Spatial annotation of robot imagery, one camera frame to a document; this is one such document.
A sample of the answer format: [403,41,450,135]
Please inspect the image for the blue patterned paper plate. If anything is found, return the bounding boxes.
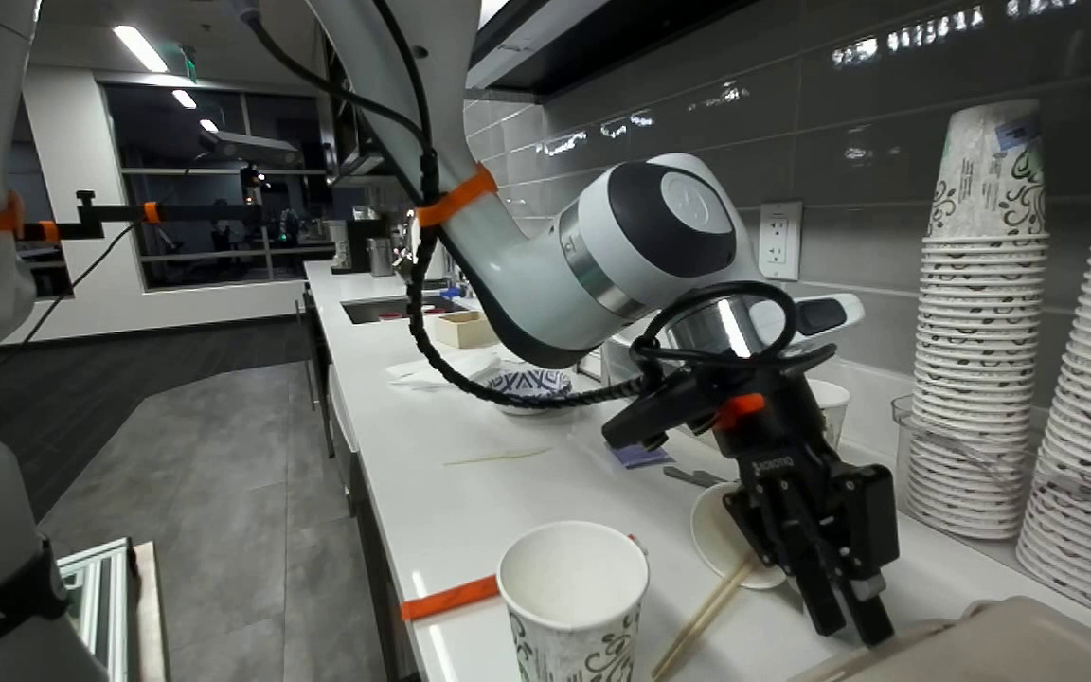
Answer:
[484,356,582,406]

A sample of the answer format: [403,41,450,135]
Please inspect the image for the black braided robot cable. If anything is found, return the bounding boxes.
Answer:
[240,0,803,413]

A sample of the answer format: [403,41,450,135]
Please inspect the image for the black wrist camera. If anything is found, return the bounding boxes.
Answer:
[599,373,732,455]

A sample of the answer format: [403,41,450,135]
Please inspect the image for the narrow white wall outlet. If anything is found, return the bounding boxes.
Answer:
[755,202,807,286]

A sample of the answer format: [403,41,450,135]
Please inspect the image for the white round lid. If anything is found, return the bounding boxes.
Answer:
[686,485,788,596]

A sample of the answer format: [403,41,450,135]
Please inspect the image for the small white cup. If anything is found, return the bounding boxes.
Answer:
[807,374,857,446]

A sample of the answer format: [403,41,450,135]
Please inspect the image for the dark coffee machine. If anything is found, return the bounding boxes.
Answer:
[331,206,403,278]

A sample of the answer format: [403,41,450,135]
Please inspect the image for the small beige box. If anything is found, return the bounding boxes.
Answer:
[429,306,501,353]

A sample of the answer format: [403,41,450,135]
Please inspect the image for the aluminium frame cart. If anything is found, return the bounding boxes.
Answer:
[53,535,171,682]

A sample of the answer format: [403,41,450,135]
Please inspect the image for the pair of wooden sticks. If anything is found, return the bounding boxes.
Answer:
[649,553,764,682]

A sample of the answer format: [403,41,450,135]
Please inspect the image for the black clamp mount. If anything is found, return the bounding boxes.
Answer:
[13,187,177,258]

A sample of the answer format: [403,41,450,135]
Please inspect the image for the small blue card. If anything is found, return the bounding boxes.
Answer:
[615,444,676,474]

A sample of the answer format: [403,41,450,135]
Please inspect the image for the orange tape strip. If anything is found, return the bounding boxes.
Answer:
[398,572,503,627]

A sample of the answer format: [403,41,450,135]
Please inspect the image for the ceiling light bar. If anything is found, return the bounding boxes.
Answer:
[109,18,171,75]

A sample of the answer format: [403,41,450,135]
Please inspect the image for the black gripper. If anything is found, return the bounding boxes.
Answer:
[724,437,907,653]

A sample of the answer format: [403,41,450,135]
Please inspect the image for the small dark card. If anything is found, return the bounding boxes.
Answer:
[658,461,729,493]

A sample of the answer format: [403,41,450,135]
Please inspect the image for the pale carton box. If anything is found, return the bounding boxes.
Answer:
[822,596,1091,682]

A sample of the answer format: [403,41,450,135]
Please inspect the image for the single printed paper cup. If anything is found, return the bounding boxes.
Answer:
[493,521,657,682]

